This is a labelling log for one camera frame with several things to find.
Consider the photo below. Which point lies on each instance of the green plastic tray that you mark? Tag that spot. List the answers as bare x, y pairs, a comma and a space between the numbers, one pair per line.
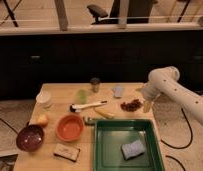
110, 135

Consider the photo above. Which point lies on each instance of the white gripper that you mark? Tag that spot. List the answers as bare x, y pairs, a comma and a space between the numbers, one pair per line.
150, 93

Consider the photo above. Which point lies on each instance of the black office chair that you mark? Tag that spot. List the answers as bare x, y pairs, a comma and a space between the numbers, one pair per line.
100, 15

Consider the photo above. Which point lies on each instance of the small blue-grey cloth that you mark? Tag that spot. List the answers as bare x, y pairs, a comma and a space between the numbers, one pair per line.
118, 91

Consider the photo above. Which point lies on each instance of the light green cup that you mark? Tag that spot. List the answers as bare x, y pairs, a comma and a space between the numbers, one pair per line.
81, 96

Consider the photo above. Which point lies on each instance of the dark purple bowl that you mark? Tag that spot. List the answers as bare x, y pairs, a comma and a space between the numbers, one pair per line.
30, 138

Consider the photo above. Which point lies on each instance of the yellow banana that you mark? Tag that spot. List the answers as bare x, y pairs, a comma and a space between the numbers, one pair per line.
104, 113

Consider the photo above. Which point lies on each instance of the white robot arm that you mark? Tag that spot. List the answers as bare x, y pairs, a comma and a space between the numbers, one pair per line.
165, 80

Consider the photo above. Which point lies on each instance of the green small tool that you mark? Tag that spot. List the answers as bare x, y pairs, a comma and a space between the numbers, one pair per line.
89, 121

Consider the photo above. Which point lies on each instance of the bunch of red grapes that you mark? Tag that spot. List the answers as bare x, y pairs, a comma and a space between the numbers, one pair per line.
131, 106

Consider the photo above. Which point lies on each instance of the black cabinet counter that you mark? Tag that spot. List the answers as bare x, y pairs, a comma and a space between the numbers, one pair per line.
29, 61

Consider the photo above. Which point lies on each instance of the wooden block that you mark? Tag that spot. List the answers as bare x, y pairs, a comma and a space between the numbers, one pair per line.
68, 152

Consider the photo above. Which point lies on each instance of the glass spice jar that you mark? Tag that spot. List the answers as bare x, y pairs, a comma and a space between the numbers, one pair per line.
95, 84

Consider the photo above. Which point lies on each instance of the orange-red bowl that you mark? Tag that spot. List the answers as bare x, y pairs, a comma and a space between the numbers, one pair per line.
69, 128

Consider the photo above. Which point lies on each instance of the blue-grey sponge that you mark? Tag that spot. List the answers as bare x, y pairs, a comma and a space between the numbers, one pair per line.
133, 149

